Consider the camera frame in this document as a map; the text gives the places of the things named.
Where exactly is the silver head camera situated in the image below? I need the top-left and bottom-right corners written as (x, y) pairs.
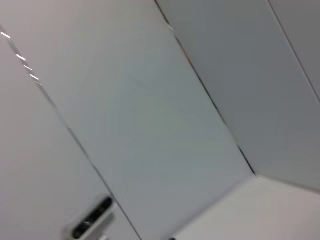
top-left (63, 193), bottom-right (115, 240)

